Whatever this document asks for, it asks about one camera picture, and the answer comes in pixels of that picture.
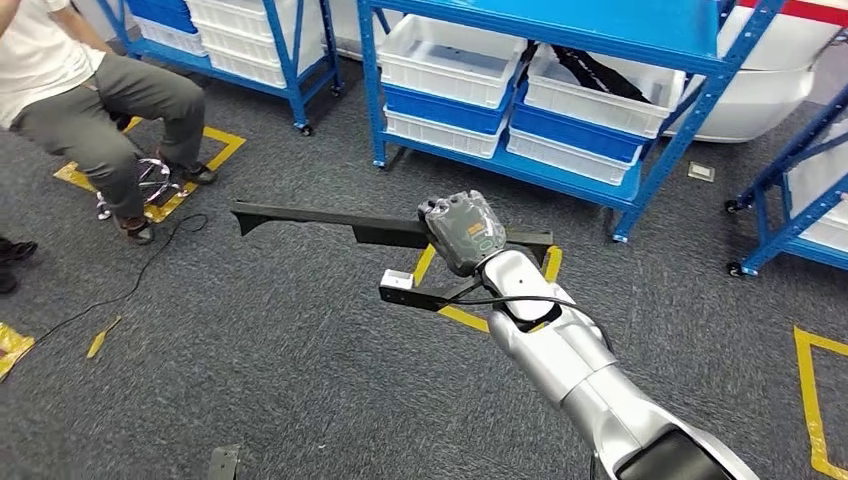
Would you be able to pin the metal floor socket plate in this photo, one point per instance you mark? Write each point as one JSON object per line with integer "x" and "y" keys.
{"x": 701, "y": 172}

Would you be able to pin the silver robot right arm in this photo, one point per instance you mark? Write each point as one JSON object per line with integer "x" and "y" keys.
{"x": 563, "y": 364}

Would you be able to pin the chrome stool base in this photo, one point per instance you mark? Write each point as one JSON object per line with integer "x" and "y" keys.
{"x": 156, "y": 173}

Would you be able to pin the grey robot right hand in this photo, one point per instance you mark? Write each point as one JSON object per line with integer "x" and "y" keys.
{"x": 464, "y": 228}

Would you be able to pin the grey robot base part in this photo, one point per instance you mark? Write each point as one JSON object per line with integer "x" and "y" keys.
{"x": 225, "y": 464}

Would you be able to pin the white car red stripe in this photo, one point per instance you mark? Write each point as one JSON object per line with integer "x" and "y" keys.
{"x": 748, "y": 99}

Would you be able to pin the yellow floor tape square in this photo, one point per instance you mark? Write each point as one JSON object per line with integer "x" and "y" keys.
{"x": 13, "y": 344}

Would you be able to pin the black plastic frame part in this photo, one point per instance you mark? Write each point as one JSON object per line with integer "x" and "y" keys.
{"x": 298, "y": 217}

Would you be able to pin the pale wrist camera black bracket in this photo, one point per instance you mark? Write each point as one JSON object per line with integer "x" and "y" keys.
{"x": 396, "y": 278}

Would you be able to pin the black part in bin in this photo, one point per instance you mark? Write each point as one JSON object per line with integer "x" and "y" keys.
{"x": 596, "y": 73}

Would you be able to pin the yellow tape scrap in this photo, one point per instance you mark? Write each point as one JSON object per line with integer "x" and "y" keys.
{"x": 99, "y": 343}

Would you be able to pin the blue metal shelf rack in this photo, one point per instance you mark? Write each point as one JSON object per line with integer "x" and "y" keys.
{"x": 596, "y": 20}
{"x": 291, "y": 86}
{"x": 795, "y": 225}

